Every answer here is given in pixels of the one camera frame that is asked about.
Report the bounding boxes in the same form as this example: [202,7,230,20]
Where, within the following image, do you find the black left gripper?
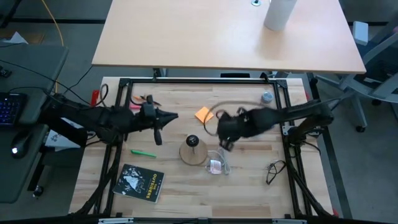
[139,95,179,146]

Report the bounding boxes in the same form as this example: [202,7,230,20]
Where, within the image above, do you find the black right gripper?
[216,107,254,152]

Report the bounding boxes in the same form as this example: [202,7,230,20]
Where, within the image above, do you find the orange sticky note pad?
[195,106,215,124]

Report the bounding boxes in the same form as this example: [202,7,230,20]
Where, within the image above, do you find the green marker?
[130,149,157,159]

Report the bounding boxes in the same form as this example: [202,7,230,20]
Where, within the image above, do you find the black eyeglasses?
[266,160,287,185]

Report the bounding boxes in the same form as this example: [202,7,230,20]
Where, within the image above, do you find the black paperback book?
[112,164,165,204]

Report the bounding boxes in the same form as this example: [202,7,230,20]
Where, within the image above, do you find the light wooden desk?
[91,0,367,75]

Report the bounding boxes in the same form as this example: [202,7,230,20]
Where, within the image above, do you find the white printed papers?
[45,113,88,149]

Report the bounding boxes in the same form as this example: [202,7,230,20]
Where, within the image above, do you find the white paper towel roll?
[264,0,298,32]

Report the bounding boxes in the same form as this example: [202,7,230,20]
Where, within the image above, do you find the dark grey desk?
[0,45,69,205]

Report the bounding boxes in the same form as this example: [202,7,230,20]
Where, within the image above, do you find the black computer mouse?
[10,130,32,159]

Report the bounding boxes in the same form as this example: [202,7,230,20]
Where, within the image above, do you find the grey office chair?
[317,18,398,133]

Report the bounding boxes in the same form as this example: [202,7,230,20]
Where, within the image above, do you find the small white box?
[352,21,369,47]

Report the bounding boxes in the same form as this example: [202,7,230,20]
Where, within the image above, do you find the black backlit keyboard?
[0,92,28,126]

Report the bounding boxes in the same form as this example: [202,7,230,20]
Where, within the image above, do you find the black aluminium table frame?
[70,77,335,218]

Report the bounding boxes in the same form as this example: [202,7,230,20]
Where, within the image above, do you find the clear coiled power cord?
[205,147,233,175]

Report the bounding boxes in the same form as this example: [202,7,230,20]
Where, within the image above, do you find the black floor cable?
[0,58,95,103]

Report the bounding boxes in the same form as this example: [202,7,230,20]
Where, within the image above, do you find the yellow cable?
[41,0,65,100]

